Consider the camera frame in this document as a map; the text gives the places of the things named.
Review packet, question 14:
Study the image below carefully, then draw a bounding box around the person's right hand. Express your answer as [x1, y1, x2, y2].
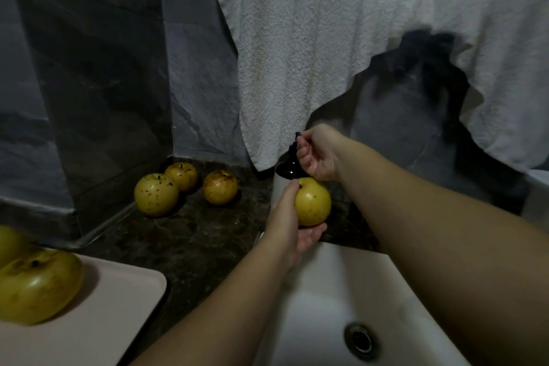
[296, 124, 355, 183]

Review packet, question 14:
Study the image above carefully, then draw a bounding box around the person's left hand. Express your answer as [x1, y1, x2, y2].
[261, 178, 329, 272]

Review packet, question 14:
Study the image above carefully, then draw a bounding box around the spotted yellow apple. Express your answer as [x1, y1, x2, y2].
[0, 224, 31, 270]
[294, 177, 333, 228]
[0, 247, 86, 327]

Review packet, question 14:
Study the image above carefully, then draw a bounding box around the dark soap pump bottle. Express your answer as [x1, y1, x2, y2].
[269, 132, 310, 212]

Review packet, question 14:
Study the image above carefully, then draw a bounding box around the group of yellow apples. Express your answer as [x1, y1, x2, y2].
[133, 161, 240, 218]

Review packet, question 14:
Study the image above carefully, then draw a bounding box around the beige plastic tray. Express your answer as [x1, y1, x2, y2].
[0, 252, 168, 366]

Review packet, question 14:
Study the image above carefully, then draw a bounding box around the person's right forearm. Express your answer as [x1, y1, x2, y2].
[339, 138, 549, 366]

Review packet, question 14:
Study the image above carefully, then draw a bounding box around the person's left forearm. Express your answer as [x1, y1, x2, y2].
[129, 241, 297, 366]

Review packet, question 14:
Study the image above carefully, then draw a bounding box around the white sink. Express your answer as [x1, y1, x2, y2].
[249, 233, 473, 366]

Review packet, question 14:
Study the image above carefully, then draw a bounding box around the white hanging towel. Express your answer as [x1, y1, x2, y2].
[206, 0, 549, 174]

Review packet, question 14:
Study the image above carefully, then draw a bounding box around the metal sink drain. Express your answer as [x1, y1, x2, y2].
[344, 322, 381, 361]

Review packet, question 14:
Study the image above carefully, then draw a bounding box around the white plastic basket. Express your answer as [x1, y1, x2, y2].
[522, 168, 549, 234]

